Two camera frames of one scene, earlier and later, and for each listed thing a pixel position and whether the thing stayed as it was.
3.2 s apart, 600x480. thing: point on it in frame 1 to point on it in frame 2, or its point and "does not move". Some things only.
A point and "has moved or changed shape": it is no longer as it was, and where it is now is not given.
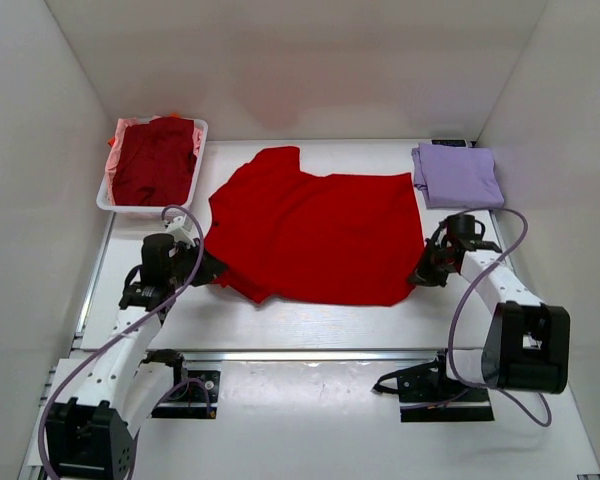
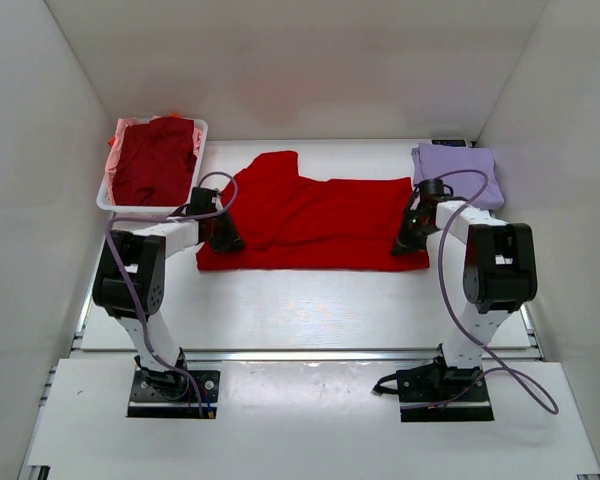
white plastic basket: [152, 163] does not move
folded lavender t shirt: [454, 177] does not move
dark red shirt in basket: [155, 163] does not move
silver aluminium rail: [267, 355] does not move
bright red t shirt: [339, 239] has moved or changed shape
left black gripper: [211, 268] to [232, 240]
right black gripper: [423, 275] to [404, 245]
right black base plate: [471, 405] does not move
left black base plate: [196, 396] does not move
